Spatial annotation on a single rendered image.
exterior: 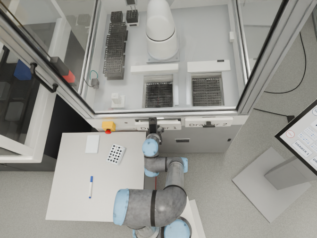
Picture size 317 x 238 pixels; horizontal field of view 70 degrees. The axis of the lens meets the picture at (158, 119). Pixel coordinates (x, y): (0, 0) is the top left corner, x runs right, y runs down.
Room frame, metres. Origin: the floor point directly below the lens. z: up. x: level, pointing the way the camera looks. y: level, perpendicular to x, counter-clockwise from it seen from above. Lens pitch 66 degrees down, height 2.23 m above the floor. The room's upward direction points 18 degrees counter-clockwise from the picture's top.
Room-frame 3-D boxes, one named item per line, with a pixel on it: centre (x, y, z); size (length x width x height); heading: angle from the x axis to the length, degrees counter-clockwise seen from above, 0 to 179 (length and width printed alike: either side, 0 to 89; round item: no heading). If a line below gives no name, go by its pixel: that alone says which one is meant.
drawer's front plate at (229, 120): (0.48, -0.29, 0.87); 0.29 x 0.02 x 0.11; 73
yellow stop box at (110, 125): (0.65, 0.33, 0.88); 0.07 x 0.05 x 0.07; 73
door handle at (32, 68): (0.69, 0.42, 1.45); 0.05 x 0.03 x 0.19; 163
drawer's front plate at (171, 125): (0.55, 0.01, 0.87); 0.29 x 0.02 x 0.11; 73
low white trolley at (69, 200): (0.41, 0.49, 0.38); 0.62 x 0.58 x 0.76; 73
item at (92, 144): (0.62, 0.49, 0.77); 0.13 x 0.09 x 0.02; 163
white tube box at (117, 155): (0.49, 0.34, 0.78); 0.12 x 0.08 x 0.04; 145
